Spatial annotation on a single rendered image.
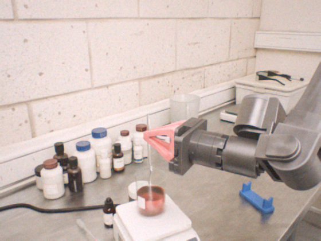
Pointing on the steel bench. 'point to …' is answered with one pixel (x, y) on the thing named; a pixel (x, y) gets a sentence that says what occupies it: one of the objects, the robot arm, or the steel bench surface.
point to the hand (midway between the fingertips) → (148, 135)
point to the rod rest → (263, 205)
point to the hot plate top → (179, 220)
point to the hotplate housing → (119, 233)
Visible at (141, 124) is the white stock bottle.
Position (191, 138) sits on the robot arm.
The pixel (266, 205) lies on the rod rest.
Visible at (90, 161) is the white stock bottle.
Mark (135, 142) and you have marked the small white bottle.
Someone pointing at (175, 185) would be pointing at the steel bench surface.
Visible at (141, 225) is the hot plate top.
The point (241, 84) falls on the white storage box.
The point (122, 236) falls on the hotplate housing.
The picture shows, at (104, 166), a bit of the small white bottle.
